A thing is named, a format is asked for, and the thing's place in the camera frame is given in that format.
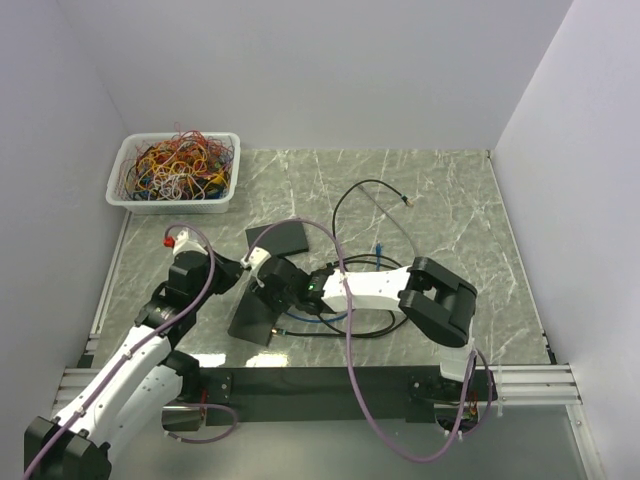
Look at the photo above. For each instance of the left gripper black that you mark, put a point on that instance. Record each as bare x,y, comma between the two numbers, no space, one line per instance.
230,271

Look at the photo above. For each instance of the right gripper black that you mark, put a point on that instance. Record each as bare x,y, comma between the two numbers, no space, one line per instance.
265,291

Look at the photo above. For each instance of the black network switch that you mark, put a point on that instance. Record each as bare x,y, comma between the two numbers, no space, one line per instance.
285,239
255,316

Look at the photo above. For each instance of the black ethernet cable short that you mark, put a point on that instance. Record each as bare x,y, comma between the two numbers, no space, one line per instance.
370,320

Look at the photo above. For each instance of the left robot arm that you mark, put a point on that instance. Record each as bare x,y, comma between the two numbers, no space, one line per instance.
145,373

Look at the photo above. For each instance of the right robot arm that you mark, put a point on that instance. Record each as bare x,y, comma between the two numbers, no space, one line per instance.
437,301

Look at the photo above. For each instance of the white plastic basket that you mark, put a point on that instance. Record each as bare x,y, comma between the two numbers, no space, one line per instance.
189,172

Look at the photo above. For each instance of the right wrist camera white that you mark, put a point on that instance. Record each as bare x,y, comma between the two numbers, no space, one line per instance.
254,261

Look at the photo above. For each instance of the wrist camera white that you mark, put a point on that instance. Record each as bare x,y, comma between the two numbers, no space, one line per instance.
185,241
254,261

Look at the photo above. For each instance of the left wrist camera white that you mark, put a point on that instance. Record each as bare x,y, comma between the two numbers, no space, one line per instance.
185,241

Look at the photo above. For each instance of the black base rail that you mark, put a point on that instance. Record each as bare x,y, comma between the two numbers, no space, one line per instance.
416,394

